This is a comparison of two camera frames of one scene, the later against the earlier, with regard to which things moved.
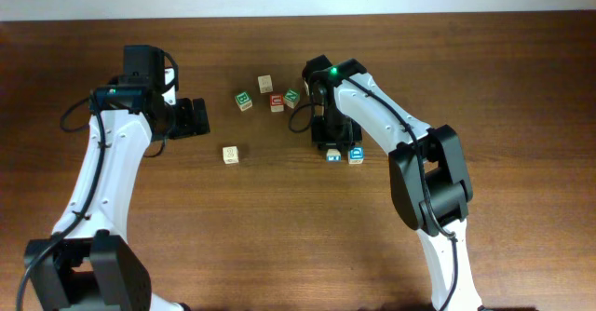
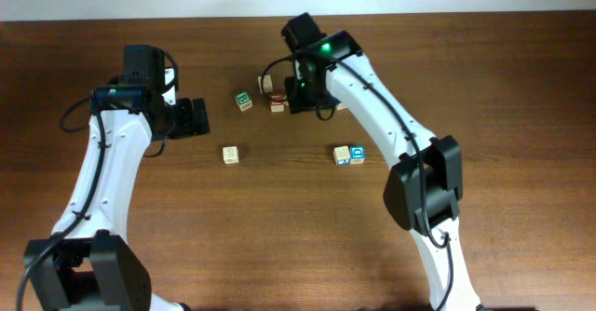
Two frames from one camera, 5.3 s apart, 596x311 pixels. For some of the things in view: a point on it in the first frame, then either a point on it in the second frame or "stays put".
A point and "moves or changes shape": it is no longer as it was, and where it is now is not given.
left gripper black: x=187 y=125 stays put
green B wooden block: x=243 y=101 stays put
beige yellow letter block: x=333 y=155 moves or changes shape
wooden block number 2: x=230 y=155 stays put
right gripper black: x=352 y=135 → x=294 y=101
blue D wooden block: x=356 y=155 stays put
